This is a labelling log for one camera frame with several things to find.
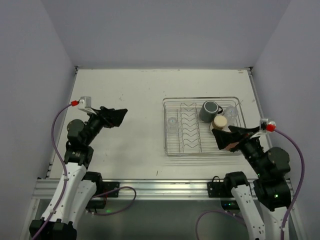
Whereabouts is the large clear glass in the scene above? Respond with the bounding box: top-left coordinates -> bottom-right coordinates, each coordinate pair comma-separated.
222,105 -> 238,125

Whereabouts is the dark grey mug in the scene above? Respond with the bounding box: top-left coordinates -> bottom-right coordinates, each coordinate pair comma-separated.
199,100 -> 223,123

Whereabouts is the small clear glass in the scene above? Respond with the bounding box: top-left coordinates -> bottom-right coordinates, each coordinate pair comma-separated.
166,117 -> 179,134

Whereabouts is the pink floral mug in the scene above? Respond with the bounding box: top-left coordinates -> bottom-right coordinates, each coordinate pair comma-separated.
224,142 -> 238,152

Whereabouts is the cream cup with brown band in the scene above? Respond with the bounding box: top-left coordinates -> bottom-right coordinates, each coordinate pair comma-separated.
210,115 -> 228,130

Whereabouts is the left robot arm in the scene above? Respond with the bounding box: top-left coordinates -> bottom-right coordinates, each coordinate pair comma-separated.
29,101 -> 128,240

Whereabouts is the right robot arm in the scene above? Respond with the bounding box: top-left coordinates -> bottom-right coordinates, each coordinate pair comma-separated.
211,121 -> 292,240

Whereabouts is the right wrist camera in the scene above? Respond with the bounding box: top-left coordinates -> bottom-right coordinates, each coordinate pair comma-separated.
251,118 -> 276,138

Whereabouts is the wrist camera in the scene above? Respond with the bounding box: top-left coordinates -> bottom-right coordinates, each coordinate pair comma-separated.
70,96 -> 95,114
251,118 -> 276,138

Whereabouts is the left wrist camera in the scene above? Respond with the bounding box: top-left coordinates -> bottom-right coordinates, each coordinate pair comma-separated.
70,96 -> 95,114

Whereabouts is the wire dish rack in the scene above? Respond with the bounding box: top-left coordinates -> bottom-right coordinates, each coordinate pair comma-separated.
162,96 -> 246,157

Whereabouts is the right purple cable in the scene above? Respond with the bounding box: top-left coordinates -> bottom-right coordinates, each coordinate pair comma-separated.
195,128 -> 306,240

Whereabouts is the purple cable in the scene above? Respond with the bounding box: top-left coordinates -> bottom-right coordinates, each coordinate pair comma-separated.
29,102 -> 137,237
195,128 -> 306,240

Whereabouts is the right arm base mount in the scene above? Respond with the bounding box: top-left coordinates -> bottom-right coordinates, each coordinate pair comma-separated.
207,175 -> 240,211

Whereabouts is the aluminium mounting rail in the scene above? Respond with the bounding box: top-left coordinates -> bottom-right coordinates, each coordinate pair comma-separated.
31,177 -> 295,201

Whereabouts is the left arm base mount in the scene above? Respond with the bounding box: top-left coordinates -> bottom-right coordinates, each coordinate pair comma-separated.
86,181 -> 120,212

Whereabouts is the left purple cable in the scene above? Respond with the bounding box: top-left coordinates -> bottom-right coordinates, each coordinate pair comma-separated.
29,102 -> 137,237

